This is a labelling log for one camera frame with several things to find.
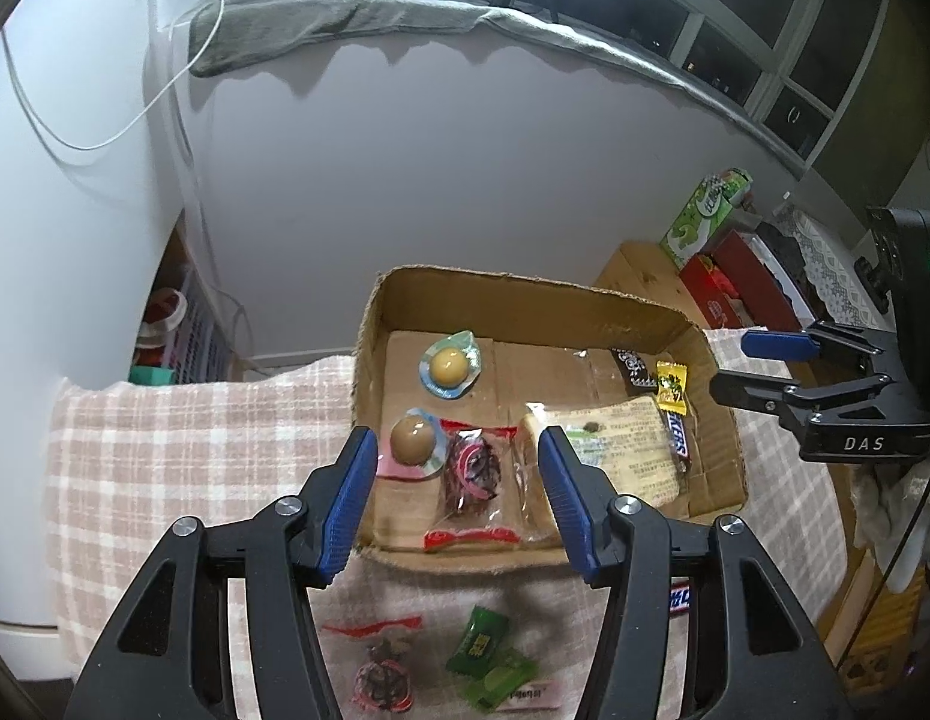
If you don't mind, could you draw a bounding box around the grey sill blanket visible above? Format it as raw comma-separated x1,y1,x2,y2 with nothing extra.
187,0,803,181

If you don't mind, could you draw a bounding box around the clear bread packet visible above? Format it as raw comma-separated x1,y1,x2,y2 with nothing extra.
510,394,687,545

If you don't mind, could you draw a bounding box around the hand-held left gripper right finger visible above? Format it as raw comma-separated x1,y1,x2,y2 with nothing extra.
538,425,848,720

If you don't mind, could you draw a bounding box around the red shoe box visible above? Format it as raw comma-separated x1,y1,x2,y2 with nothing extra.
679,231,818,331

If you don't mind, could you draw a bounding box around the white lace cloth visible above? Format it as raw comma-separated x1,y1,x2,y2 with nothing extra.
772,206,897,331

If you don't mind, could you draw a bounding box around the light green wrapped candy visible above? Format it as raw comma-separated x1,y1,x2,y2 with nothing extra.
465,649,563,712

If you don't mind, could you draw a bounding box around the brown cardboard box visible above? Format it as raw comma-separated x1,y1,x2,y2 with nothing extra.
352,265,749,575

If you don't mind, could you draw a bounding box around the dark olive curtain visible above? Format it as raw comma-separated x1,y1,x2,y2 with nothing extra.
877,0,930,218

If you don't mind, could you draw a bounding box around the red white container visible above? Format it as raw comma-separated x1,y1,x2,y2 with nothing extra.
135,289,188,350

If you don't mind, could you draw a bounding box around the white window frame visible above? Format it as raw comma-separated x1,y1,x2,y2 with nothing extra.
427,0,893,166

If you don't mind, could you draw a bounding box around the brown chocolate bar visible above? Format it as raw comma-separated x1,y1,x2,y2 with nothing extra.
656,405,695,475

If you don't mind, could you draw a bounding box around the dark cloth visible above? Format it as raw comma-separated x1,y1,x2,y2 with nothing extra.
757,221,818,316

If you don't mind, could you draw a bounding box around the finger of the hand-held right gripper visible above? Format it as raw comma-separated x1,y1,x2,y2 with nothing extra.
741,320,886,362
709,367,893,421

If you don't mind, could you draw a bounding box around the black white patterned packet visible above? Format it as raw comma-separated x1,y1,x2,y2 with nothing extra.
610,347,657,395

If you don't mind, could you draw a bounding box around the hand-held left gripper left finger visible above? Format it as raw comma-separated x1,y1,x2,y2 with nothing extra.
64,426,379,720

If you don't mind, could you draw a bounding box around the white cable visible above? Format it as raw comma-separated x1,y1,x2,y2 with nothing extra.
0,0,226,155

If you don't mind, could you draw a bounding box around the brown egg pink wrapper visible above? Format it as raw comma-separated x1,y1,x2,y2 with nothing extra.
376,409,447,481

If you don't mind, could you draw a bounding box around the yellow candy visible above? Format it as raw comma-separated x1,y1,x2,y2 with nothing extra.
655,360,695,415

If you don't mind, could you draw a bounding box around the red clear snack packet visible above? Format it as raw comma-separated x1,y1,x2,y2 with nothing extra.
424,424,522,554
321,615,425,713

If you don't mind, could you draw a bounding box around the dark green wrapped candy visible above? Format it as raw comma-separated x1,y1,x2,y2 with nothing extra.
445,605,511,680

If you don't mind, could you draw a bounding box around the checked pink tablecloth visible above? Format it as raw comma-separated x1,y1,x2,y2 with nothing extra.
45,326,871,720

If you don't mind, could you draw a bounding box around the white plastic basket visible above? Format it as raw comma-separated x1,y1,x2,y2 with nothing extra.
169,270,237,391

